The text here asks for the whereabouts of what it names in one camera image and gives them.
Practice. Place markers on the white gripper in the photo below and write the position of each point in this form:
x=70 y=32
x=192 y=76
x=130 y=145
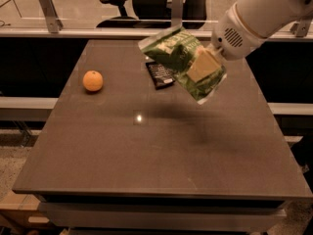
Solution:
x=235 y=36

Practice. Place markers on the green jalapeno chip bag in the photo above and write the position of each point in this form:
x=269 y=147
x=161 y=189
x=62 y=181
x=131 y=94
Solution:
x=175 y=49

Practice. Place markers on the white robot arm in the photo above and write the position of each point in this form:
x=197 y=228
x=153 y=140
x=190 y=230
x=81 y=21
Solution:
x=266 y=17

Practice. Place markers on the black rxbar chocolate bar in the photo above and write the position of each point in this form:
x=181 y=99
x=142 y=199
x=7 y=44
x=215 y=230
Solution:
x=160 y=76

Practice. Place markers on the black office chair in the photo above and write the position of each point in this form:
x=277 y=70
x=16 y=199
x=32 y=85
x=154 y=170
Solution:
x=155 y=14

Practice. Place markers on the orange fruit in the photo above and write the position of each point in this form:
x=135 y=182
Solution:
x=92 y=81

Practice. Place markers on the glass partition panel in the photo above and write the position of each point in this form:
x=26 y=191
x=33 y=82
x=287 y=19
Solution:
x=79 y=18

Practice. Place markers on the middle metal glass bracket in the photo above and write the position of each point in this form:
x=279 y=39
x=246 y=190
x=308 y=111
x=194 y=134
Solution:
x=176 y=13

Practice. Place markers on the metal glass bracket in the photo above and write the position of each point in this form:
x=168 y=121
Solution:
x=54 y=24
x=301 y=27
x=176 y=13

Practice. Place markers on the right metal glass bracket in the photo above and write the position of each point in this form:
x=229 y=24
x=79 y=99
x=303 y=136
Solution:
x=301 y=27

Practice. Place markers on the left metal glass bracket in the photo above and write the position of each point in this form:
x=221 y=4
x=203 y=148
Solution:
x=54 y=24

